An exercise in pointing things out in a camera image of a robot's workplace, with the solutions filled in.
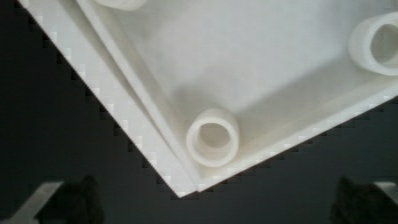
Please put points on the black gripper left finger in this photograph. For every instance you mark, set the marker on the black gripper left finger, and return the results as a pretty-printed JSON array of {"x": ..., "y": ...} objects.
[{"x": 63, "y": 204}]

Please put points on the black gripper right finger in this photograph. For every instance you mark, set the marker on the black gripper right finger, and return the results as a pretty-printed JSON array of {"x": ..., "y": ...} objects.
[{"x": 363, "y": 205}]

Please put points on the white square tabletop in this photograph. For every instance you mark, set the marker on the white square tabletop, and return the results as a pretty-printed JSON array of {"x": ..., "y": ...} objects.
[{"x": 239, "y": 54}]

